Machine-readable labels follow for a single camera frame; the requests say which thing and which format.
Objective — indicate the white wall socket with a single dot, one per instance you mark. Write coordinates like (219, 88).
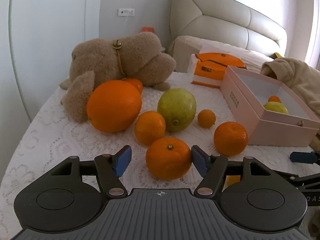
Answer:
(126, 12)

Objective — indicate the brown plush toy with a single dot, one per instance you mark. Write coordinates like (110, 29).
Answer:
(99, 60)

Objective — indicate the medium tangerine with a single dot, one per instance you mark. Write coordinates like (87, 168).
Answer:
(149, 127)

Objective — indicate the white pillow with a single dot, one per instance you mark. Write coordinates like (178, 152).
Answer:
(184, 46)

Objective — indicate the orange owl figurine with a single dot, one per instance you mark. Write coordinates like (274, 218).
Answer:
(147, 29)

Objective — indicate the beige fleece blanket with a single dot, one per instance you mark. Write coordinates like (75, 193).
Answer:
(302, 79)

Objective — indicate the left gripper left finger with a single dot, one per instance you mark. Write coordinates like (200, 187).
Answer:
(110, 168)

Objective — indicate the white lace tablecloth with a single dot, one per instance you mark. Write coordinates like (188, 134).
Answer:
(52, 137)

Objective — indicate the yellow-green pear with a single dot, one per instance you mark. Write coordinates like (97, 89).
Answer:
(276, 107)

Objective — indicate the beige upholstered headboard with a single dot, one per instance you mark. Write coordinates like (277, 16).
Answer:
(229, 22)

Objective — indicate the green guava fruit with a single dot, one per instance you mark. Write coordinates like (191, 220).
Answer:
(178, 108)

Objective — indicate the round orange near box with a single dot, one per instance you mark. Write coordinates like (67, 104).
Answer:
(230, 139)

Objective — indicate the pink open box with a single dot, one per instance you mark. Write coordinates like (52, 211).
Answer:
(246, 94)

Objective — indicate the orange with stem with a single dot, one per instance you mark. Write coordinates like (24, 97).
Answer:
(168, 158)

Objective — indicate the orange white package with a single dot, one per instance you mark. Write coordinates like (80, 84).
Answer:
(208, 69)

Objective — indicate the tiny kumquat orange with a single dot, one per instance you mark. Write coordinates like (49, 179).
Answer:
(206, 118)

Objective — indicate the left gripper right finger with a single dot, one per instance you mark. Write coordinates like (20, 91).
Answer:
(212, 170)

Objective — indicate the small yellow-orange citrus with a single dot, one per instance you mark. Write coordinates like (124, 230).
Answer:
(230, 180)

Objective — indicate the large orange grapefruit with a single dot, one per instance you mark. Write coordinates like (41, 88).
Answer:
(113, 106)

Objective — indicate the white tissue paper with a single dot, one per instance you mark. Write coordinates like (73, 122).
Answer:
(215, 47)

